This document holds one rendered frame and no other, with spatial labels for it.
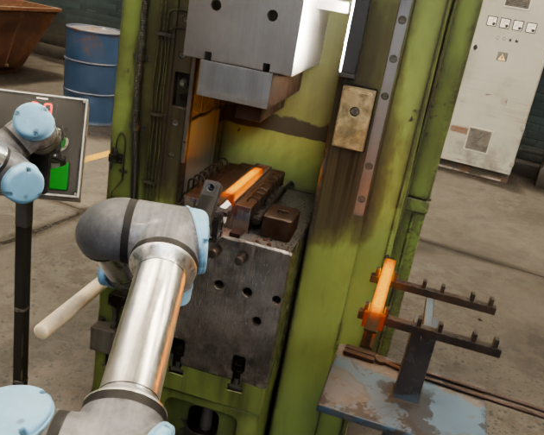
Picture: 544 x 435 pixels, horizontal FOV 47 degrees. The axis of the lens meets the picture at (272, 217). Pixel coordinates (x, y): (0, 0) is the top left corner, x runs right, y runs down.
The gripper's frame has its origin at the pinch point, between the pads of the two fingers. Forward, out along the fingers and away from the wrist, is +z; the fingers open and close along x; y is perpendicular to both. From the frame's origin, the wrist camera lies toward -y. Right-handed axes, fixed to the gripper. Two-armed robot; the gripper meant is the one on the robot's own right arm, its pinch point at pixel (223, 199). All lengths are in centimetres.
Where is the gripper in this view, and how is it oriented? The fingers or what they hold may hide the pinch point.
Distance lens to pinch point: 172.7
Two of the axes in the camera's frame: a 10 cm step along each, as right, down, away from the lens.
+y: -1.6, 9.3, 3.4
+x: 9.6, 2.3, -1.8
